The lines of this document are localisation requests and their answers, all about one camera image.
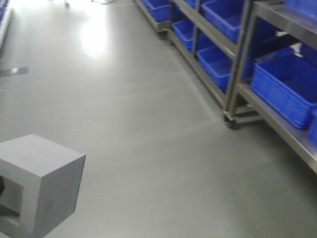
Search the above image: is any far steel shelf rack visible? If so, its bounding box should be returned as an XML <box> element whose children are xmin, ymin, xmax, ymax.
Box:
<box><xmin>137</xmin><ymin>0</ymin><xmax>317</xmax><ymax>170</ymax></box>

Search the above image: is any blue bin on far rack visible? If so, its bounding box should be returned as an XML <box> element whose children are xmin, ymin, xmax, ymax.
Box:
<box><xmin>250</xmin><ymin>45</ymin><xmax>317</xmax><ymax>129</ymax></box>

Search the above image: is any gray cube base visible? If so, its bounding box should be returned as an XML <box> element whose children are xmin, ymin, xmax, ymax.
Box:
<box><xmin>0</xmin><ymin>134</ymin><xmax>86</xmax><ymax>238</ymax></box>

